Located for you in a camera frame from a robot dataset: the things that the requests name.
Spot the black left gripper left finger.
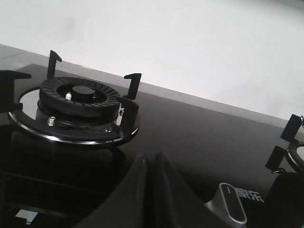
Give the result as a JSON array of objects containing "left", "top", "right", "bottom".
[{"left": 74, "top": 154, "right": 148, "bottom": 228}]

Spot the black glass stove top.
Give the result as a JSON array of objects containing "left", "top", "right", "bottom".
[{"left": 0, "top": 63, "right": 304, "bottom": 228}]

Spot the black left pot support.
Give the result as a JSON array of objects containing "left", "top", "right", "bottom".
[{"left": 0, "top": 51, "right": 142, "bottom": 145}]

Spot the silver stove control knob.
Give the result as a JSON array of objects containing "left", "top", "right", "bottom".
[{"left": 205, "top": 182, "right": 247, "bottom": 228}]

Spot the black left gas burner head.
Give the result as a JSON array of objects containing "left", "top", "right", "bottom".
[{"left": 36, "top": 77, "right": 120, "bottom": 128}]

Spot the black pot support ring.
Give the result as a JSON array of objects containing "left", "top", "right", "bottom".
[{"left": 265, "top": 114, "right": 304, "bottom": 176}]

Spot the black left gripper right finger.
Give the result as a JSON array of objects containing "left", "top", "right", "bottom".
[{"left": 153, "top": 153, "right": 220, "bottom": 228}]

